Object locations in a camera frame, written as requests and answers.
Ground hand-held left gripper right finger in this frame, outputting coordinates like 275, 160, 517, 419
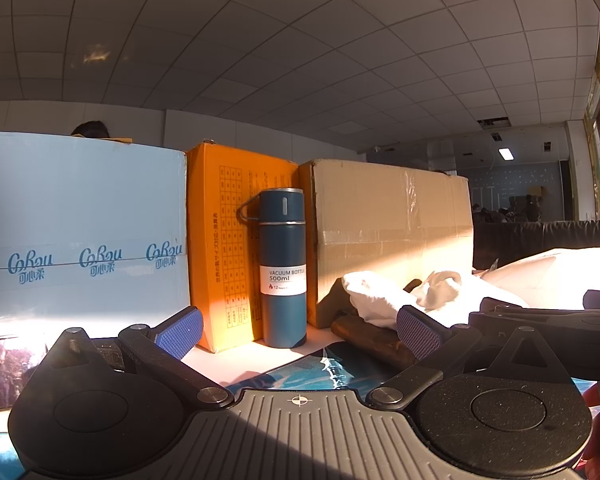
367, 304, 576, 408

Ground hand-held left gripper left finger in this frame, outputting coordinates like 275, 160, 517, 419
45, 306, 236, 408

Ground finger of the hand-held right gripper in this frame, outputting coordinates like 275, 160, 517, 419
469, 298, 600, 335

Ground person's right hand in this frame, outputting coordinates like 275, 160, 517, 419
581, 379, 600, 467

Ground pale cloth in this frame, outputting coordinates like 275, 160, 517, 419
420, 246, 600, 331

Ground brown cloth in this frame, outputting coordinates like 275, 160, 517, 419
330, 277, 423, 368

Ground white cloth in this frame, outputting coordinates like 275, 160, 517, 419
342, 270, 463, 331

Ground blue vacuum bottle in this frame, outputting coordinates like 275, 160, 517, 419
236, 188, 308, 348

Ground brown cardboard box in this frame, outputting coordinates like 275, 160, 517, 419
298, 159, 475, 330

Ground blue printed desk mat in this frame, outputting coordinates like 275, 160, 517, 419
0, 344, 406, 480

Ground orange cardboard box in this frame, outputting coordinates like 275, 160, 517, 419
186, 142, 301, 353

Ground dark chalkboard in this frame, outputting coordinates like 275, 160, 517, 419
464, 160, 563, 222

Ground light blue cardboard box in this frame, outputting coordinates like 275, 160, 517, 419
0, 131, 190, 338

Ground smartphone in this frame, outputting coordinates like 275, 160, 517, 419
0, 336, 56, 413

